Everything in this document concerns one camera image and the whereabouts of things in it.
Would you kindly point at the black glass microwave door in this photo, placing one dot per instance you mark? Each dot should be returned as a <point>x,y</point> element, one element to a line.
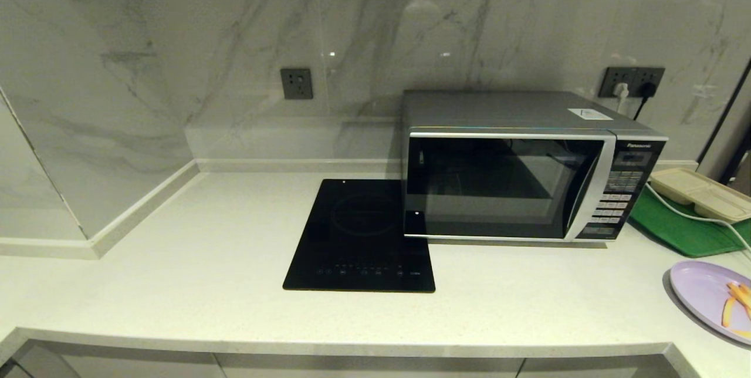
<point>499,187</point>

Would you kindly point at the silver microwave oven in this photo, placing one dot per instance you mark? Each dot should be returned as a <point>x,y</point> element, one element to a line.
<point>510,111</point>

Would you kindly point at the lilac round plate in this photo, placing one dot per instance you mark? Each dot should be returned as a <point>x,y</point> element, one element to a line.
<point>704,293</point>

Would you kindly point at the orange food pieces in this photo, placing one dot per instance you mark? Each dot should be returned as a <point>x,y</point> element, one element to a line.
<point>738,303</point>

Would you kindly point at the black induction cooktop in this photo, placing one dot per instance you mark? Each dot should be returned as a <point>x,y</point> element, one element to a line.
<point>361,237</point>

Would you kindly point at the white power plug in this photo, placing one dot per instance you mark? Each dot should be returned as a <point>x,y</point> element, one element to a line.
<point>621,94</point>

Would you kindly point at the black power plug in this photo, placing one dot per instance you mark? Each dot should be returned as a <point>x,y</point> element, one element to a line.
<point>647,90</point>

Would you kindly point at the beige compartment lunch box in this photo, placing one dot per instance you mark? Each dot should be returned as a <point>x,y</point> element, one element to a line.
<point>701,191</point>

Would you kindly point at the grey single wall socket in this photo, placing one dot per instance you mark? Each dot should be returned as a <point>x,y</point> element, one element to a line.
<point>296,83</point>

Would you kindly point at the grey double wall socket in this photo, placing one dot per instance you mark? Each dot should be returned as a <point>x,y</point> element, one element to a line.
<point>632,81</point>

